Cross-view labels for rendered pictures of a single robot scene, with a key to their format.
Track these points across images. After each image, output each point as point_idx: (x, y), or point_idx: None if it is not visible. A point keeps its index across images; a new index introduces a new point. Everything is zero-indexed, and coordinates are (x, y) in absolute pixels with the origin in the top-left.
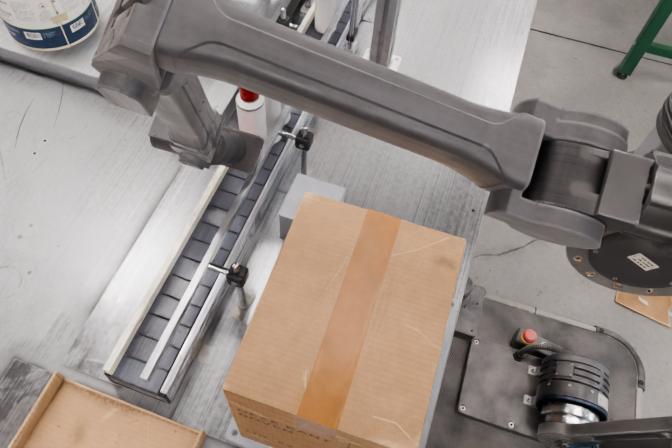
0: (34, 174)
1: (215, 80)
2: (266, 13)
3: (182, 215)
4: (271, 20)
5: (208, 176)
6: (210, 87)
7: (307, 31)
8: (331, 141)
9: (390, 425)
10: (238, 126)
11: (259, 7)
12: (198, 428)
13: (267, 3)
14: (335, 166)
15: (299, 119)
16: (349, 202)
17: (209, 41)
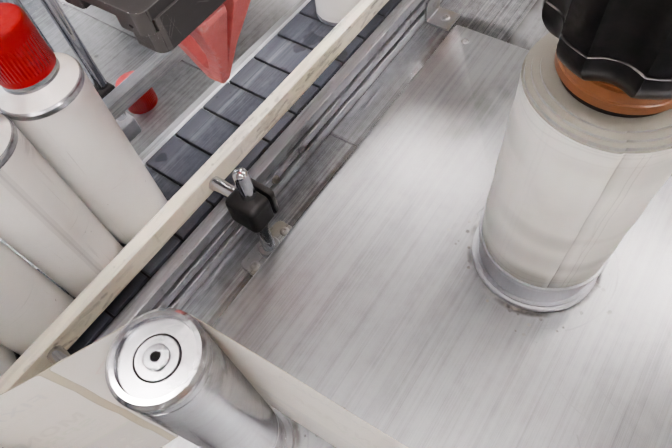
0: None
1: (463, 99)
2: (286, 304)
3: None
4: (279, 271)
5: None
6: (476, 83)
7: (194, 214)
8: (255, 25)
9: None
10: (420, 66)
11: (301, 335)
12: None
13: (270, 351)
14: None
15: (301, 7)
16: None
17: None
